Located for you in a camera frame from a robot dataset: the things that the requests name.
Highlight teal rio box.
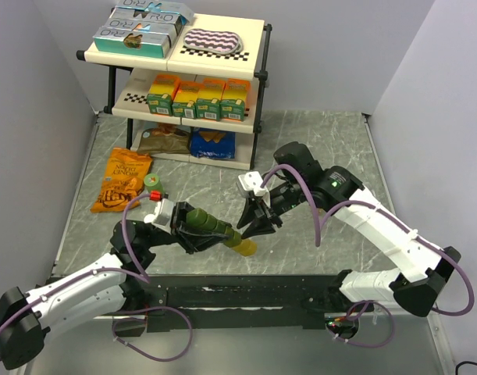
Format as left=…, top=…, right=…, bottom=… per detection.
left=93, top=27, right=171, bottom=59
left=116, top=0, right=194, bottom=23
left=103, top=18, right=183, bottom=39

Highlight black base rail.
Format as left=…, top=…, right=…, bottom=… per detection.
left=81, top=274, right=376, bottom=334

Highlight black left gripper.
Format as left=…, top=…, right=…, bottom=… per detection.
left=144, top=201, right=231, bottom=254

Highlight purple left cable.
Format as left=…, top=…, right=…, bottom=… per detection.
left=0, top=193, right=194, bottom=363

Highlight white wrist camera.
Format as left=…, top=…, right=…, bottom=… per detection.
left=237, top=171, right=270, bottom=206
left=144, top=190, right=176, bottom=233

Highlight green lidded jar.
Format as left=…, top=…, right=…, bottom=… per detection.
left=144, top=173, right=166, bottom=202

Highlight orange honey dijon chip bag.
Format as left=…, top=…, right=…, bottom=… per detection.
left=90, top=147, right=152, bottom=213

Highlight beige black shelf rack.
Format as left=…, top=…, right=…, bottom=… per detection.
left=77, top=14, right=272, bottom=170

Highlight teal RiO box front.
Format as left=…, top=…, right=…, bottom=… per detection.
left=93, top=27, right=171, bottom=59

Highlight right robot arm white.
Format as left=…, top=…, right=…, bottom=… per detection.
left=237, top=141, right=461, bottom=317

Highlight purple cable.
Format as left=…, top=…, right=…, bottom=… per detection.
left=0, top=193, right=194, bottom=363
left=260, top=163, right=475, bottom=348

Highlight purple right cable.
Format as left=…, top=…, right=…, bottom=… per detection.
left=260, top=163, right=475, bottom=348

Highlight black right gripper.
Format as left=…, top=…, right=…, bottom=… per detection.
left=236, top=177, right=305, bottom=241

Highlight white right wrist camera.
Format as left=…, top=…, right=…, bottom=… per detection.
left=237, top=171, right=270, bottom=206

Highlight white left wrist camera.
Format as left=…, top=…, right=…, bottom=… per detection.
left=144, top=190, right=176, bottom=233

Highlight blue Doritos bag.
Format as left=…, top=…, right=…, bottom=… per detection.
left=190, top=128, right=236, bottom=159

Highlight green scrub daddy box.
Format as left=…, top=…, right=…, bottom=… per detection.
left=146, top=74, right=181, bottom=116
left=195, top=78, right=226, bottom=121
left=172, top=81, right=201, bottom=119
left=220, top=78, right=251, bottom=122

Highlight teal RiO box back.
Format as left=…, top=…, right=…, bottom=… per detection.
left=116, top=0, right=194, bottom=23

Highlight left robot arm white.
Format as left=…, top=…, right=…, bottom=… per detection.
left=0, top=198, right=240, bottom=370

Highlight teal RiO box middle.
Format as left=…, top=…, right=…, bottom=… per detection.
left=103, top=18, right=183, bottom=39

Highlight cassava chips bag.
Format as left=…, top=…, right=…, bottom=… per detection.
left=133, top=123, right=191, bottom=155

